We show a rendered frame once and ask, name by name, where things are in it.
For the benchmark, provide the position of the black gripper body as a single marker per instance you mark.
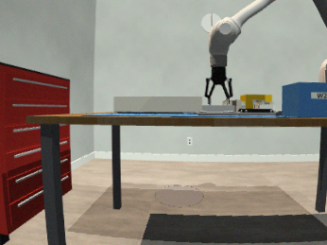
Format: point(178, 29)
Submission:
point(218, 72)

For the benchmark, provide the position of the blue open-top bin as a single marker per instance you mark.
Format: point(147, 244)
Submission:
point(304, 99)

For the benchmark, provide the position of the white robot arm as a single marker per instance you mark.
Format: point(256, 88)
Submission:
point(224, 31)

